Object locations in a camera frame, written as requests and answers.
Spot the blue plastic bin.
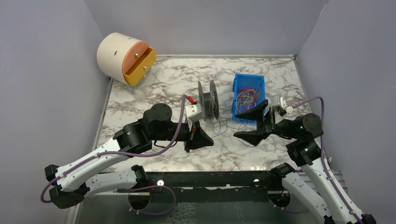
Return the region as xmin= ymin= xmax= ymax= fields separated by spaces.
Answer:
xmin=231 ymin=73 xmax=266 ymax=124

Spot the black cable spool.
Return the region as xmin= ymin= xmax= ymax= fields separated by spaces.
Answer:
xmin=198 ymin=80 xmax=220 ymax=121

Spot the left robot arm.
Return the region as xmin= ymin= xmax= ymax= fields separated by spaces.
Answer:
xmin=44 ymin=103 xmax=214 ymax=209

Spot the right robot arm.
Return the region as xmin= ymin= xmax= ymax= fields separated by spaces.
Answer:
xmin=234 ymin=100 xmax=376 ymax=224

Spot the yellow drawer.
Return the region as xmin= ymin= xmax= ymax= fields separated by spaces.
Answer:
xmin=122 ymin=47 xmax=157 ymax=86

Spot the cream cylindrical drawer cabinet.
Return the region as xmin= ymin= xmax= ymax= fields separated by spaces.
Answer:
xmin=96 ymin=32 xmax=150 ymax=84

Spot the red wire bundle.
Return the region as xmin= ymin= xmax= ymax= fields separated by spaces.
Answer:
xmin=236 ymin=84 xmax=262 ymax=113

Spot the yellow wire bundle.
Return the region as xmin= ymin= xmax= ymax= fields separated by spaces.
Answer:
xmin=237 ymin=90 xmax=259 ymax=106

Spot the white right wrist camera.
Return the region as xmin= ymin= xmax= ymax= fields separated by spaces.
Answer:
xmin=269 ymin=94 xmax=294 ymax=117

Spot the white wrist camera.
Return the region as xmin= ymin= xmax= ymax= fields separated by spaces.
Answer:
xmin=269 ymin=94 xmax=294 ymax=117
xmin=184 ymin=103 xmax=205 ymax=124

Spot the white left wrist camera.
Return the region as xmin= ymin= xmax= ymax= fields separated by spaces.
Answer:
xmin=184 ymin=103 xmax=205 ymax=124

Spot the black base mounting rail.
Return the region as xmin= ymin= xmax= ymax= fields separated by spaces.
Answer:
xmin=85 ymin=164 xmax=301 ymax=205

